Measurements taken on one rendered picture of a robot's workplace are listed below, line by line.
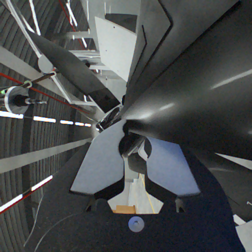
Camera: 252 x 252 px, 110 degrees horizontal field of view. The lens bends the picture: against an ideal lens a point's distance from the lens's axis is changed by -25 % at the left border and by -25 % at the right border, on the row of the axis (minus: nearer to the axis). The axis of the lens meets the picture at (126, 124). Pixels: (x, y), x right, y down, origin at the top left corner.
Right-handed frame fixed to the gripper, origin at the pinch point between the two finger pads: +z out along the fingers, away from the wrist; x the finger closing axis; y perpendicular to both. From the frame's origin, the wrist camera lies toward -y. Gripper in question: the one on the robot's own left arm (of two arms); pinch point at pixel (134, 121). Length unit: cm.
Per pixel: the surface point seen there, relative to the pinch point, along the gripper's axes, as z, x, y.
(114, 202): 533, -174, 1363
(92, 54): 92, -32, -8
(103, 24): 45, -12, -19
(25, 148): 297, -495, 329
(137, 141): 11.2, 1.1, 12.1
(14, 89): 10.8, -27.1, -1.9
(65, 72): 17.1, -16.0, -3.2
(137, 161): 19.8, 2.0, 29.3
